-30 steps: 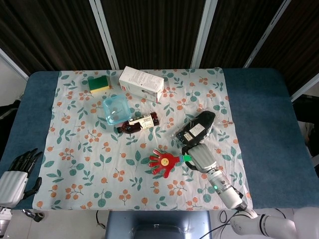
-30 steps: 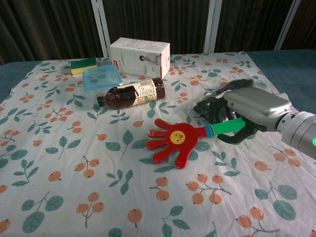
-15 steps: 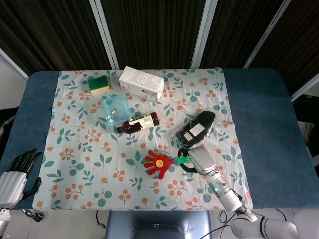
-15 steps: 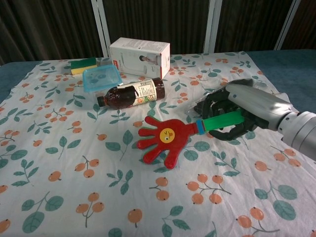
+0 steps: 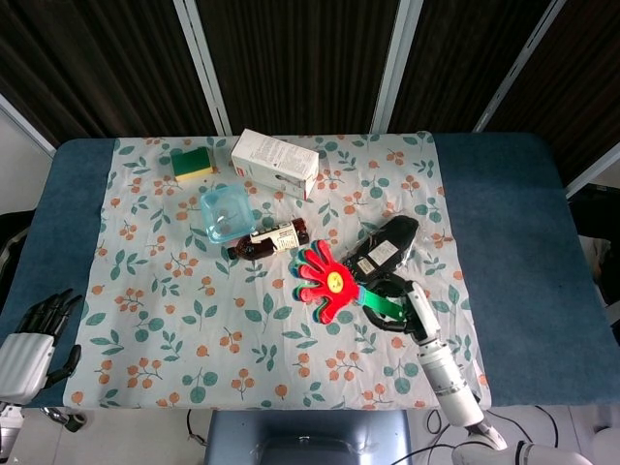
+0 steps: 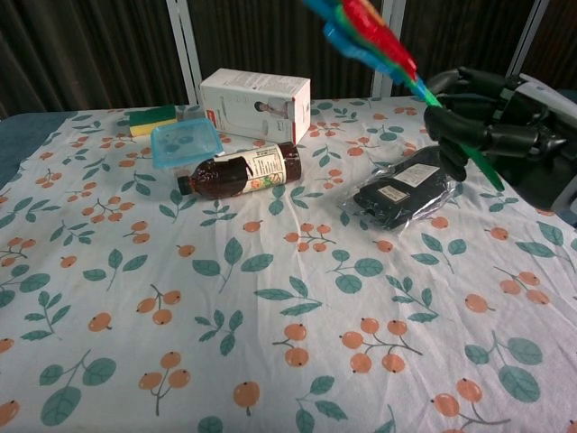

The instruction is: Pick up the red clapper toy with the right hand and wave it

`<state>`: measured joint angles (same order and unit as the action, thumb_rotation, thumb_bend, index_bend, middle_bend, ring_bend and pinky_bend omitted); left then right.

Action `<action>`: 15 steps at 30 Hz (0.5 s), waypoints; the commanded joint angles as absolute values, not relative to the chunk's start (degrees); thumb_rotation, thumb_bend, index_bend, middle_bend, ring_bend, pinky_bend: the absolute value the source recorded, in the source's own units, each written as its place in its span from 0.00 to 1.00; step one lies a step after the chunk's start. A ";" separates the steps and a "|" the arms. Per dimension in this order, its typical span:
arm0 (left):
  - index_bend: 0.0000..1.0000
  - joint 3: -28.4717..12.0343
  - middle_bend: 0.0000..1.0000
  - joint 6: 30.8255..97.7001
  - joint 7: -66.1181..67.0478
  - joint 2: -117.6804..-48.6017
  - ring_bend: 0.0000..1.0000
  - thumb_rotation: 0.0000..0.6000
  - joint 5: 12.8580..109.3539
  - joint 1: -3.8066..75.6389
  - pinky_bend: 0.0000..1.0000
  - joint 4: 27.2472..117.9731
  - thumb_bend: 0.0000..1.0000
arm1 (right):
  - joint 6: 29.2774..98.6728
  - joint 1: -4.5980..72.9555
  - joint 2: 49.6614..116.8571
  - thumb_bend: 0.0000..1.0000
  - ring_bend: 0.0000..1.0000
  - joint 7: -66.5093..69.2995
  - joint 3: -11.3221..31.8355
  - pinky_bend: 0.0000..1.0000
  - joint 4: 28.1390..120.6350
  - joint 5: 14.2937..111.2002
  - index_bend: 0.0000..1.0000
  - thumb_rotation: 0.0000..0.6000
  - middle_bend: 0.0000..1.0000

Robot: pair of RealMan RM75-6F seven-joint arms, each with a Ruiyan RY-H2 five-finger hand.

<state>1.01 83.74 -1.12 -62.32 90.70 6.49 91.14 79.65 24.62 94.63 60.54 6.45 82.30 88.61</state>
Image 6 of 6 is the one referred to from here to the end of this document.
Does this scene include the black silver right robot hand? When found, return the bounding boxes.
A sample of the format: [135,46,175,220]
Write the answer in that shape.
[423,66,577,213]

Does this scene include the red hand clapper green handle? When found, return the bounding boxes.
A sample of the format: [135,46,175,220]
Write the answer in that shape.
[302,0,506,191]

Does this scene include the black item in plastic bag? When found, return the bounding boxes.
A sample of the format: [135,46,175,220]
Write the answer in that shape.
[340,144,465,234]

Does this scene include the white cardboard product box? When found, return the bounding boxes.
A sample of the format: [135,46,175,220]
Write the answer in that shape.
[199,68,312,145]

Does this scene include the brown labelled bottle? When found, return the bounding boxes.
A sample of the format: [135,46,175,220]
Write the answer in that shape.
[176,141,302,199]

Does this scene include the floral print tablecloth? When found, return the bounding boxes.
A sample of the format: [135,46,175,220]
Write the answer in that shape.
[0,97,577,433]

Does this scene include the clear blue plastic container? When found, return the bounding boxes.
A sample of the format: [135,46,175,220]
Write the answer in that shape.
[151,117,224,177]

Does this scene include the green yellow scrub sponge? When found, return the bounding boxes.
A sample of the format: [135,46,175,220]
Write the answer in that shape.
[127,105,179,137]

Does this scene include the white partition post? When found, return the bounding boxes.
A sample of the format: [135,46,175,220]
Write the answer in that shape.
[504,0,554,80]
[165,0,203,107]
[370,0,405,98]

